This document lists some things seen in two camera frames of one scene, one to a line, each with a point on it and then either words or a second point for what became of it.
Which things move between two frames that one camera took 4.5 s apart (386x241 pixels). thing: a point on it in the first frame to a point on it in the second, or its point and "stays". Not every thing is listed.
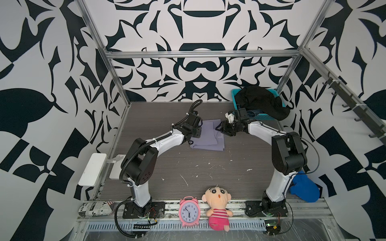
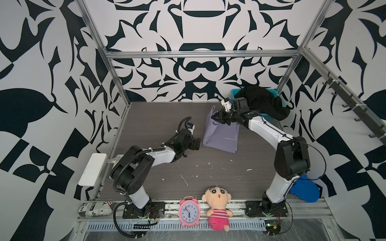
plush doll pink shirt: [217, 198] stays
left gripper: [197, 134] to [195, 143]
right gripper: [224, 126] to [221, 117]
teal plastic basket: [258, 116] stays
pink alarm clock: [189, 211] stays
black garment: [261, 98] stays
